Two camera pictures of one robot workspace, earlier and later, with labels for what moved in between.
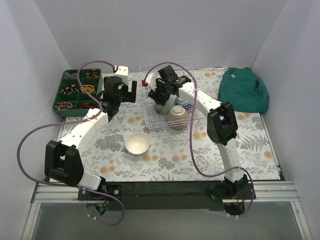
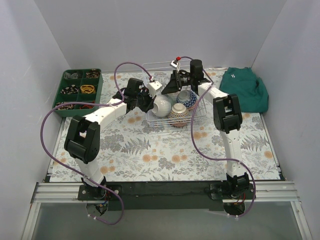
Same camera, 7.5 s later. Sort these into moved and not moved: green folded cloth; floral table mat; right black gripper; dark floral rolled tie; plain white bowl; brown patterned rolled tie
Moved: plain white bowl; right black gripper
Not moved: green folded cloth; dark floral rolled tie; floral table mat; brown patterned rolled tie
